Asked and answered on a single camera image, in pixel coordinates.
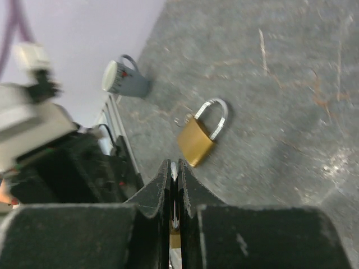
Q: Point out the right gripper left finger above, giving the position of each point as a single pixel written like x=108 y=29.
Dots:
x=133 y=234

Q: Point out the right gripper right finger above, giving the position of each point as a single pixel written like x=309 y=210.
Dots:
x=217 y=235

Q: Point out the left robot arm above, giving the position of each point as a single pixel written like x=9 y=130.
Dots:
x=75 y=170

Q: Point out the large brass padlock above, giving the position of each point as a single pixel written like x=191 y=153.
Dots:
x=195 y=141

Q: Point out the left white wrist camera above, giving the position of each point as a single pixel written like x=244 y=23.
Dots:
x=29 y=118

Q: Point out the small brass padlock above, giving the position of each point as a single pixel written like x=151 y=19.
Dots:
x=175 y=236

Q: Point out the grey printed mug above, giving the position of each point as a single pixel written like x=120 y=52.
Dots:
x=123 y=78

